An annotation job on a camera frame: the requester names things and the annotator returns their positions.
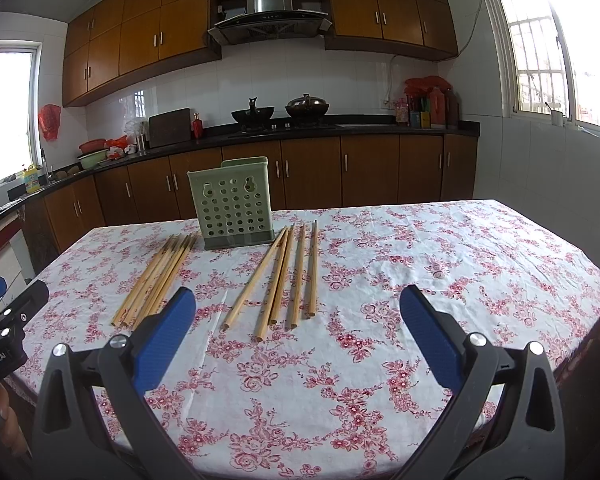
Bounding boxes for orange red bag on counter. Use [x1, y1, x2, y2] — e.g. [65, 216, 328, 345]
[106, 136, 136, 160]

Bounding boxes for wooden chopstick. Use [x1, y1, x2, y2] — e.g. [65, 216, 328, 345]
[306, 221, 320, 318]
[254, 226, 289, 342]
[130, 235, 189, 328]
[287, 224, 306, 330]
[114, 235, 181, 326]
[147, 231, 200, 319]
[139, 233, 194, 326]
[268, 224, 294, 325]
[111, 235, 176, 328]
[222, 228, 287, 330]

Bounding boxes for floral white red tablecloth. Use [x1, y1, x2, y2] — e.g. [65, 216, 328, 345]
[2, 198, 600, 480]

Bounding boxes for red plastic basin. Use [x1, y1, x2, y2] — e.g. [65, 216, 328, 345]
[79, 139, 107, 155]

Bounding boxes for left window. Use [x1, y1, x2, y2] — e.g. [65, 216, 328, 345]
[0, 44, 40, 184]

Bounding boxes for brown lower kitchen cabinets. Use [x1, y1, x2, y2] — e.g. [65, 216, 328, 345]
[17, 132, 478, 268]

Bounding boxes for window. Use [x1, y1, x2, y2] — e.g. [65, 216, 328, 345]
[0, 44, 40, 184]
[483, 0, 600, 129]

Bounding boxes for red orange thermos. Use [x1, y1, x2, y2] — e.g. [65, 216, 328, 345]
[428, 87, 446, 129]

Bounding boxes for dark brown cutting board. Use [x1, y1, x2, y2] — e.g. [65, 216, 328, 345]
[148, 108, 192, 148]

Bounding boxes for white cup on windowsill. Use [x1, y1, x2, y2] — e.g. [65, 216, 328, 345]
[552, 110, 565, 127]

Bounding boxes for dark red thermos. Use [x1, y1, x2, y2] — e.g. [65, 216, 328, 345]
[445, 89, 460, 129]

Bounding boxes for small red bottle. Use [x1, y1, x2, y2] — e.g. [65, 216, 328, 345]
[192, 113, 204, 141]

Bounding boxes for right window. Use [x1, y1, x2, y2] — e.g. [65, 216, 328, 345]
[483, 0, 600, 129]

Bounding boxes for yellow detergent bottle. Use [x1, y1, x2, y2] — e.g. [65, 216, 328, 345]
[22, 165, 41, 194]

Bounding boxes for left hand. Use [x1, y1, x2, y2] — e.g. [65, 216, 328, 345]
[0, 383, 29, 456]

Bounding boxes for red plastic bag on wall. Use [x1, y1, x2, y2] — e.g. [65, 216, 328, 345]
[38, 103, 62, 142]

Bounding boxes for black stone countertop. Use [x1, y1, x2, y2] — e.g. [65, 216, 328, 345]
[0, 114, 481, 222]

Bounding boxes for green plastic basin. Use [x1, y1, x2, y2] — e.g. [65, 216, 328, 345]
[78, 148, 108, 170]

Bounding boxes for red plastic bag on counter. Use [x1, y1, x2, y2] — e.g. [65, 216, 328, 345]
[404, 76, 453, 98]

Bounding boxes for black wok with ladle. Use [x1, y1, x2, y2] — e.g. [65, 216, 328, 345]
[232, 98, 275, 129]

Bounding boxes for brown upper wall cabinets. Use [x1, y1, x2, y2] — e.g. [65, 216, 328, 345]
[62, 0, 458, 106]

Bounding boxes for steel black range hood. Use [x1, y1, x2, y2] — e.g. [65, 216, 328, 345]
[208, 0, 332, 47]

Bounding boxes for black lidded wok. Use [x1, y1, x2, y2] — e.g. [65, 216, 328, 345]
[285, 93, 329, 122]

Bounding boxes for green perforated utensil holder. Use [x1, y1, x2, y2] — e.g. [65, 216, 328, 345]
[187, 156, 275, 250]

